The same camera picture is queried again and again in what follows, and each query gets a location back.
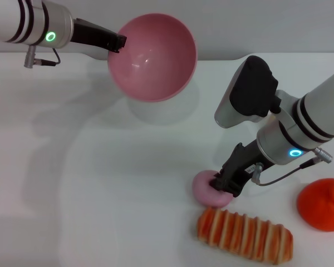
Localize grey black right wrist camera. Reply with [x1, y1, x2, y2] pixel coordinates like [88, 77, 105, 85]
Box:
[214, 55, 282, 129]

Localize red orange toy tomato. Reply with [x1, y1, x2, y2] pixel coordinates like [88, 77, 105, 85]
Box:
[297, 177, 334, 232]

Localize orange striped toy bread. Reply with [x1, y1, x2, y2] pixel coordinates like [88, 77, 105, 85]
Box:
[197, 208, 294, 265]

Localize arm cable with plug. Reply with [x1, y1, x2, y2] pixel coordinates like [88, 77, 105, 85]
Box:
[251, 148, 334, 186]
[23, 46, 62, 68]

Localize pink toy peach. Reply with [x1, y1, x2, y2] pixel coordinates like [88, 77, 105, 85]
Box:
[191, 170, 233, 208]

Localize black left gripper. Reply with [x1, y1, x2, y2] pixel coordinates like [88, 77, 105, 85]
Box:
[70, 18, 128, 55]

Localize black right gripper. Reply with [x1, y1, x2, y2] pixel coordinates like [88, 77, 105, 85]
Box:
[209, 139, 271, 199]

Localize pink plastic bowl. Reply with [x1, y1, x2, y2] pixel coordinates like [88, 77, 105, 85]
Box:
[107, 13, 199, 102]

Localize right arm cable with plug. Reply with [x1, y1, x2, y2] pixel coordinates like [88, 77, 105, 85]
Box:
[251, 148, 334, 186]

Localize left arm cable with plug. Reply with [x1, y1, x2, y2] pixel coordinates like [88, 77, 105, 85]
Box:
[23, 46, 62, 68]

